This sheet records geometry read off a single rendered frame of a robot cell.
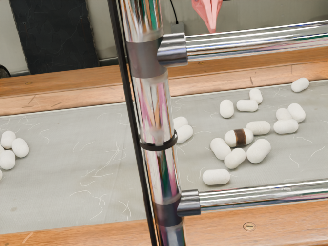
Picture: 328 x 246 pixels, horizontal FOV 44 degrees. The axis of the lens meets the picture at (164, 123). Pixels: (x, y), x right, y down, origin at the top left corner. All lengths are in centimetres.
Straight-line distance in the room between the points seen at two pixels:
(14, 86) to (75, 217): 37
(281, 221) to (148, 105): 20
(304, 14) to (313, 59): 214
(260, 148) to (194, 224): 15
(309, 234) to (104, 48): 235
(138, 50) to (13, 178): 36
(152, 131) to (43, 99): 47
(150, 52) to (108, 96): 46
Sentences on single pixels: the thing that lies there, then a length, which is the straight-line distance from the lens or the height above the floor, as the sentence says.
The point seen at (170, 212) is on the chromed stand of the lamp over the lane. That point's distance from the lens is 30.
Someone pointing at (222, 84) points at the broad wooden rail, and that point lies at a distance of 68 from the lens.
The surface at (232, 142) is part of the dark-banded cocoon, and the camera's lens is 52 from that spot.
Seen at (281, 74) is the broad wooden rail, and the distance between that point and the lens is 70.
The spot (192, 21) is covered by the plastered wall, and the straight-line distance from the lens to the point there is 265.
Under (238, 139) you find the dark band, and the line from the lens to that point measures 52.
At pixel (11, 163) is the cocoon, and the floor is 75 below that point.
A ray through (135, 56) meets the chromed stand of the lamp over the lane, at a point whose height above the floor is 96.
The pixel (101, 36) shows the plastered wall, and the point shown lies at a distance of 263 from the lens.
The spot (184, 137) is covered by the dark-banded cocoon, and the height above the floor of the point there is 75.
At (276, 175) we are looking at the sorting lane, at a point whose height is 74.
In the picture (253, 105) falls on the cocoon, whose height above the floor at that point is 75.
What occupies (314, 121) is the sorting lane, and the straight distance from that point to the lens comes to 60.
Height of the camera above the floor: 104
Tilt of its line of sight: 30 degrees down
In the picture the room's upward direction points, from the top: 7 degrees counter-clockwise
